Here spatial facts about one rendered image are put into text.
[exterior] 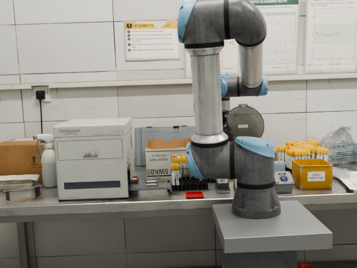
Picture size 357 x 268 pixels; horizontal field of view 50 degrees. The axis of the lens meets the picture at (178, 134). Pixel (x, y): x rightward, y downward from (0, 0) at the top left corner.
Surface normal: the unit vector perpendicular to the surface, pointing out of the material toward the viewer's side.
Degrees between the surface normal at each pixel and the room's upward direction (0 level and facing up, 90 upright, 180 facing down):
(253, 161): 90
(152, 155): 93
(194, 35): 98
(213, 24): 113
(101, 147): 90
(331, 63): 93
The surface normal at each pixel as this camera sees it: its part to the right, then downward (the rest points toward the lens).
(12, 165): -0.07, 0.16
